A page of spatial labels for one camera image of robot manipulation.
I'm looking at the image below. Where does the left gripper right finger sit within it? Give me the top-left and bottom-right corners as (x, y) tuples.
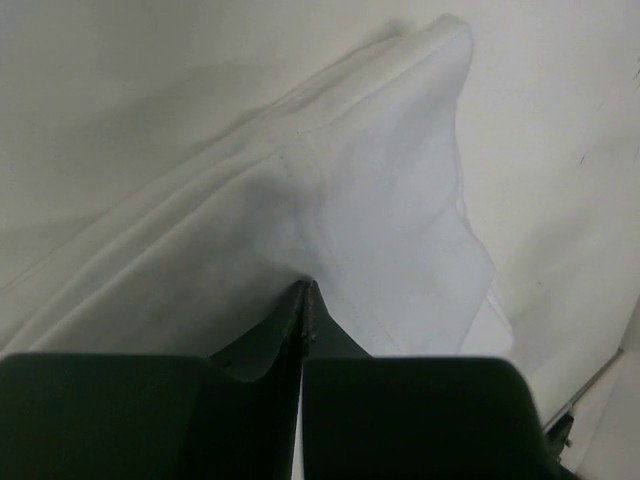
(302, 284), (569, 479)

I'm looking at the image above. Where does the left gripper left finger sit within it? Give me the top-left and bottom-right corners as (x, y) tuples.
(1, 283), (306, 479)

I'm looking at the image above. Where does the white skirt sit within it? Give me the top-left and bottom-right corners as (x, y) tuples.
(1, 15), (513, 356)

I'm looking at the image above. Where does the aluminium table edge rail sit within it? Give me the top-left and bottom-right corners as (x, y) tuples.
(544, 349), (625, 458)

